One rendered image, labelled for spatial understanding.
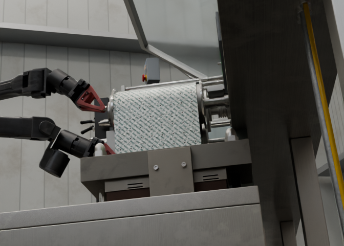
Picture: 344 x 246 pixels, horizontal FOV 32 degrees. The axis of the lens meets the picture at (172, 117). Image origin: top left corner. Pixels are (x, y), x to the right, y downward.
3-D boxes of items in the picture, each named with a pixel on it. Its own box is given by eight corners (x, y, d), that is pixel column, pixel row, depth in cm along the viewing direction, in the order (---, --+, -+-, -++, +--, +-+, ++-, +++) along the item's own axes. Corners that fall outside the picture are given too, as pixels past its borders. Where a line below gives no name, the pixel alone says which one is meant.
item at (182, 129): (116, 185, 161) (114, 121, 169) (204, 176, 159) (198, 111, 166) (116, 184, 161) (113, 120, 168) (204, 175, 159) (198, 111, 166)
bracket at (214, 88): (208, 98, 177) (208, 92, 177) (228, 96, 176) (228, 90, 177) (207, 91, 172) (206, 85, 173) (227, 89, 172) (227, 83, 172)
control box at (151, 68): (141, 87, 243) (140, 65, 246) (157, 88, 244) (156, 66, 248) (144, 80, 236) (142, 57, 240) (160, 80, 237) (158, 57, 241)
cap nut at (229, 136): (224, 149, 146) (222, 131, 147) (240, 147, 145) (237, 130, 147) (223, 143, 142) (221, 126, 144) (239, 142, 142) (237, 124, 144)
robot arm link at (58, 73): (42, 80, 181) (52, 64, 182) (52, 86, 188) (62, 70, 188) (59, 91, 179) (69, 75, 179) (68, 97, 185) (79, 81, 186)
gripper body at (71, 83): (71, 98, 174) (52, 85, 177) (82, 111, 184) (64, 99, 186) (85, 81, 176) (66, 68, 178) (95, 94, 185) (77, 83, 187)
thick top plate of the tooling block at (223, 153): (97, 199, 156) (97, 177, 159) (252, 183, 152) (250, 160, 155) (80, 181, 142) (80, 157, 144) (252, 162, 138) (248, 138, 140)
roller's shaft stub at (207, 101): (206, 113, 175) (204, 99, 176) (230, 110, 174) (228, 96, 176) (204, 107, 171) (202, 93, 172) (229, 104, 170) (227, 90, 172)
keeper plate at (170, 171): (151, 199, 138) (148, 154, 142) (195, 195, 137) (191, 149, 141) (149, 196, 135) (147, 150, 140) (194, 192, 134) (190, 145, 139)
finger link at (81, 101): (94, 115, 173) (70, 99, 177) (101, 124, 180) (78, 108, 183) (109, 96, 175) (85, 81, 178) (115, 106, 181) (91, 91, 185)
